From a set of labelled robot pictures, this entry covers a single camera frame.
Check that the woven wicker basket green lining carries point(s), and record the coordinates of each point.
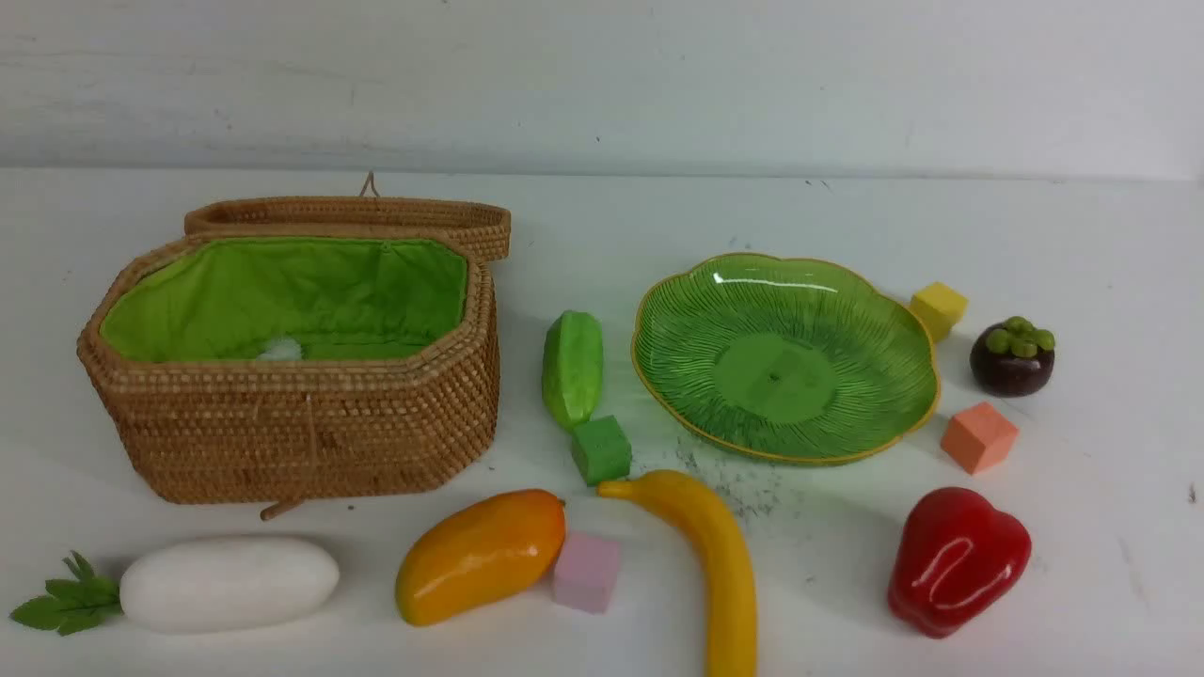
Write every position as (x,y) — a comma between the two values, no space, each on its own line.
(275,367)

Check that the white radish with green leaves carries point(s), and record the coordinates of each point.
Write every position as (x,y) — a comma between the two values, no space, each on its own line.
(211,585)

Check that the dark purple mangosteen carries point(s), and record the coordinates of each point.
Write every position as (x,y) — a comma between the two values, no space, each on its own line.
(1013,358)

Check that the woven wicker basket lid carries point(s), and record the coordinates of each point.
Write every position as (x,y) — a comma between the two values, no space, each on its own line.
(482,230)

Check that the yellow banana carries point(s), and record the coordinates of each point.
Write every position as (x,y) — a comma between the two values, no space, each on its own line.
(703,519)

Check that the orange foam cube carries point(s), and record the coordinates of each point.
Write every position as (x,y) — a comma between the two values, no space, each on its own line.
(979,438)

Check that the yellow foam cube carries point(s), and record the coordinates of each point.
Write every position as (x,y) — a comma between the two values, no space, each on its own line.
(939,308)

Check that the orange yellow mango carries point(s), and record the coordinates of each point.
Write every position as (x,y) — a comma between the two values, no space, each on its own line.
(481,555)

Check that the pink foam cube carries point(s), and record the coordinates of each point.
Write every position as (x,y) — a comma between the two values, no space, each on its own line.
(586,572)

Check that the green glass leaf plate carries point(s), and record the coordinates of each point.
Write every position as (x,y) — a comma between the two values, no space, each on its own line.
(793,361)

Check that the red bell pepper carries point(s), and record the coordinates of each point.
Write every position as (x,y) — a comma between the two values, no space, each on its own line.
(957,555)

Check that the green foam cube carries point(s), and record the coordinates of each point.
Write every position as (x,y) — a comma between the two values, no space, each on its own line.
(601,450)

